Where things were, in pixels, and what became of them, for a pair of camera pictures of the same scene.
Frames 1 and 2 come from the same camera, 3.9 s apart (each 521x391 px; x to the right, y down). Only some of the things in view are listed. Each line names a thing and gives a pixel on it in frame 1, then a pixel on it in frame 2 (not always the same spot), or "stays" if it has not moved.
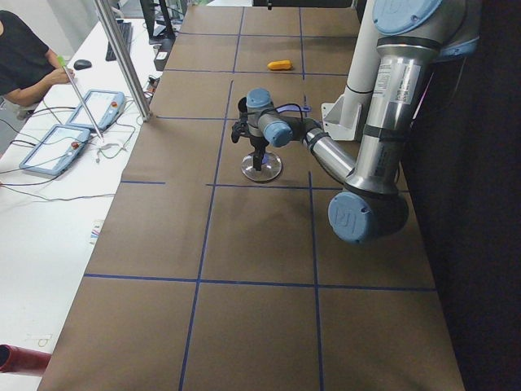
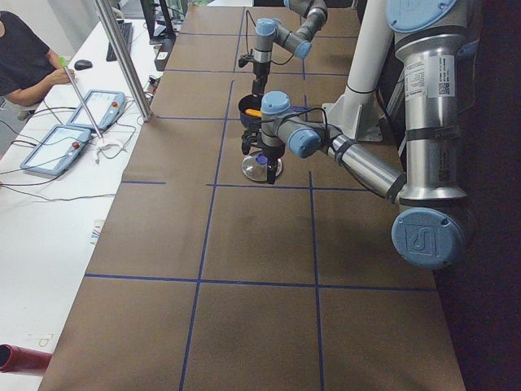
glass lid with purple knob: (271, 167) stays
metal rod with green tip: (63, 65) stays
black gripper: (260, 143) to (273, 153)
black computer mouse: (80, 64) stays
